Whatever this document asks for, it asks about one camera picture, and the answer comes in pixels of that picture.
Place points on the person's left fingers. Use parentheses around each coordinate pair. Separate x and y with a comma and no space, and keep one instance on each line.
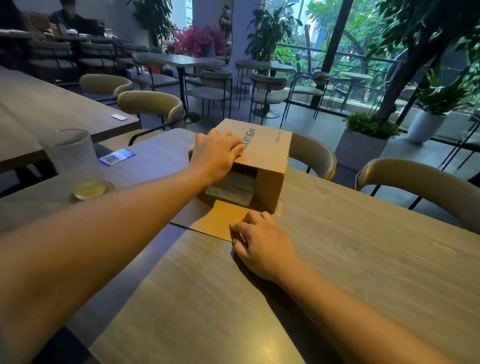
(228,142)

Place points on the dark slatted chair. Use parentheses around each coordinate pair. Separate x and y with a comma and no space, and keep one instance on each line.
(50,56)
(97,56)

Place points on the low green shrub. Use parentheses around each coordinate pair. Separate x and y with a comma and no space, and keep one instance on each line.
(371,125)

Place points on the person's right thumb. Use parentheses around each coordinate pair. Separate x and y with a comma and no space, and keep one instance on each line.
(239,250)

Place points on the person's left forearm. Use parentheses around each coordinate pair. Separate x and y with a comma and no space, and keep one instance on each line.
(93,240)

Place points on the black metal railing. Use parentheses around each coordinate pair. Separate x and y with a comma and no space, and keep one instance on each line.
(318,60)

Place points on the pink flower bush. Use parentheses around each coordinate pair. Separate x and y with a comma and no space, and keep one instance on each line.
(195,39)

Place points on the white packing paper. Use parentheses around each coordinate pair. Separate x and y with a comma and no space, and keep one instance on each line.
(234,187)

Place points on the brown cardboard box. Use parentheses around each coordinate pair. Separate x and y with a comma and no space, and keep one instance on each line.
(264,153)

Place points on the grey round pedestal table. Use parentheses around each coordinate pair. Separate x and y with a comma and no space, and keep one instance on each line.
(264,65)

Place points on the tall green potted plant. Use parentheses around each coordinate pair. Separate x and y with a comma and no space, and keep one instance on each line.
(155,18)

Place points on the black window pillar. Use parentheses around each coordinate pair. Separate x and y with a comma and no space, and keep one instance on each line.
(332,45)

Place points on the ribbed drinking glass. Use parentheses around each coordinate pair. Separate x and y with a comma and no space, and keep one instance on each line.
(71,161)

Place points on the small round outdoor table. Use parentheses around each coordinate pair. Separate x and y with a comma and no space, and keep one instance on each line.
(355,76)

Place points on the person's right hand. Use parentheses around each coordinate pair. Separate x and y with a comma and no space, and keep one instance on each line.
(264,249)

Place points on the white round plant pot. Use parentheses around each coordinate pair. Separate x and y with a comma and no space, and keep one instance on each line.
(425,126)

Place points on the small white card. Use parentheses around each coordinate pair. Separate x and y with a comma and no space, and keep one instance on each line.
(119,117)

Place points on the grey padded chair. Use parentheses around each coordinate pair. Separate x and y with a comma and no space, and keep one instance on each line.
(311,88)
(155,79)
(210,92)
(268,84)

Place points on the large indoor tree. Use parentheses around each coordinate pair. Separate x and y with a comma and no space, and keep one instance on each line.
(408,60)

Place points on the beige padded chair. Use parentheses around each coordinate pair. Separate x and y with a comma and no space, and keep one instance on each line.
(150,103)
(313,152)
(105,83)
(420,180)

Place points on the grey square planter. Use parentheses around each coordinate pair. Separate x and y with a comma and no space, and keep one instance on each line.
(360,152)

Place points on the person's right forearm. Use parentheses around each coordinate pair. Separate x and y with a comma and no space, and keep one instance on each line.
(348,318)

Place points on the leafy green pot plant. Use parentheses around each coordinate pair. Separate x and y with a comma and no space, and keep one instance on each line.
(442,93)

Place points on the broad-leaf green plant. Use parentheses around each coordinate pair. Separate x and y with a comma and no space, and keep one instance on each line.
(270,32)

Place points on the grey rectangular pedestal table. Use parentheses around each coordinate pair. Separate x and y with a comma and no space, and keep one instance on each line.
(176,60)

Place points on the blue code card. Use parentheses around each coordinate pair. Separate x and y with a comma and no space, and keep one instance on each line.
(117,157)

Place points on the person's left hand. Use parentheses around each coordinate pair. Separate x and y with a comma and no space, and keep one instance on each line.
(213,153)

